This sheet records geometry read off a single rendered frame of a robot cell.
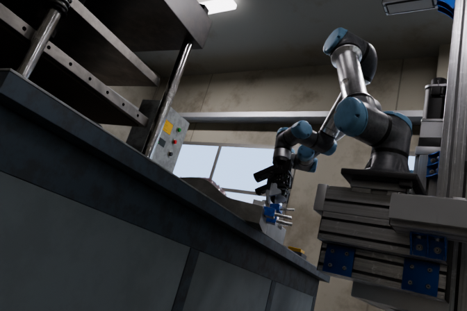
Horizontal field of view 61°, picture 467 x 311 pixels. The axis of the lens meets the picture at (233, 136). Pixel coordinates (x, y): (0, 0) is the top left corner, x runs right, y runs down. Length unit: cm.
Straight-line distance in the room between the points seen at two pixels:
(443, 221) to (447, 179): 38
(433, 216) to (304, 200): 290
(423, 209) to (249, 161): 338
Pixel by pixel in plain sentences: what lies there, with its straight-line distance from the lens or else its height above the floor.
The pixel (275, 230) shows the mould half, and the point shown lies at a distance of 167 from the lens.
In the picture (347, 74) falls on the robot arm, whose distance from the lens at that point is 148.
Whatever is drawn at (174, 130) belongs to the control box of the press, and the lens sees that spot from 243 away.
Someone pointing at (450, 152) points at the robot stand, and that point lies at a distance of 154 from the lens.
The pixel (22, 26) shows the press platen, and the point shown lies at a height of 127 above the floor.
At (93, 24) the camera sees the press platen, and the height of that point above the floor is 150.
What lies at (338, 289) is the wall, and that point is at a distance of 369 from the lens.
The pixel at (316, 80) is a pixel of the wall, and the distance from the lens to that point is 455.
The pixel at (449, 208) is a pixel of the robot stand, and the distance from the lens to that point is 113.
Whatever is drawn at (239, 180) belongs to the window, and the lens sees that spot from 436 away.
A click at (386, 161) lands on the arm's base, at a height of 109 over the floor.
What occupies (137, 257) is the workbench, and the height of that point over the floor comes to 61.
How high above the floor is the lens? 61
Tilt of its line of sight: 20 degrees up
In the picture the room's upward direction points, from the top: 16 degrees clockwise
